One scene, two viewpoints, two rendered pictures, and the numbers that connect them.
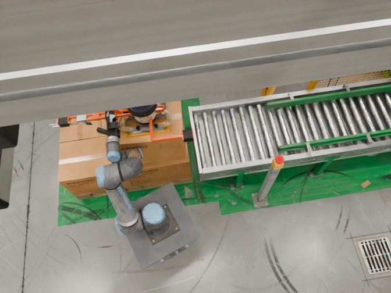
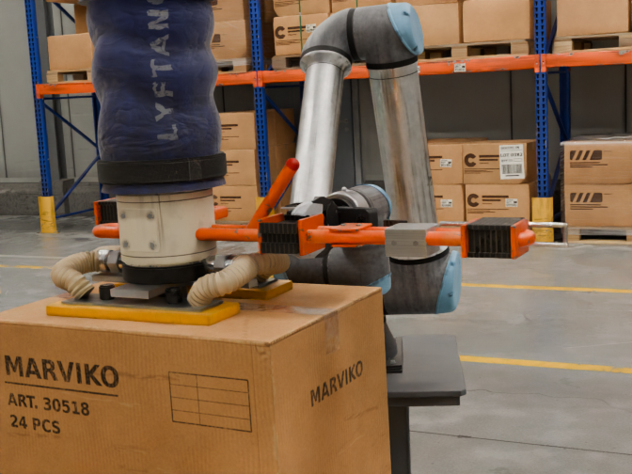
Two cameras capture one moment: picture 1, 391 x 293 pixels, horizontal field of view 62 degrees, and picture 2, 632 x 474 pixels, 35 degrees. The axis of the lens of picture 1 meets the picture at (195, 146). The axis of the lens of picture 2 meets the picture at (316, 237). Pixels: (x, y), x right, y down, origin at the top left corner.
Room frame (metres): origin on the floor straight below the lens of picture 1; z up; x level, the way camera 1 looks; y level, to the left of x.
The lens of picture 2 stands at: (2.72, 1.47, 1.44)
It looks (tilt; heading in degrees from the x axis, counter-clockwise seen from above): 9 degrees down; 210
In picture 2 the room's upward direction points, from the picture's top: 3 degrees counter-clockwise
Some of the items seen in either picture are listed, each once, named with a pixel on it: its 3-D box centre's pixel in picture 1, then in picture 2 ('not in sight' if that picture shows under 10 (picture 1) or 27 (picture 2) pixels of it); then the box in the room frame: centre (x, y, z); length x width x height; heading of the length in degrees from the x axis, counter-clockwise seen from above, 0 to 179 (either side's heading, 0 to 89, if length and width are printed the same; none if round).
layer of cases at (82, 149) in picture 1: (125, 134); not in sight; (1.62, 0.70, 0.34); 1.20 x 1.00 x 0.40; 95
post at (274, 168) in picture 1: (267, 183); not in sight; (0.93, -0.61, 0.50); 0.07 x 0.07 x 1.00; 5
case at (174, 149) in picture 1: (148, 131); (192, 409); (1.34, 0.39, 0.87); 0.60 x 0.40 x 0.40; 91
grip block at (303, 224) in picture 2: (110, 114); (291, 233); (1.33, 0.61, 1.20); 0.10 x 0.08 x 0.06; 3
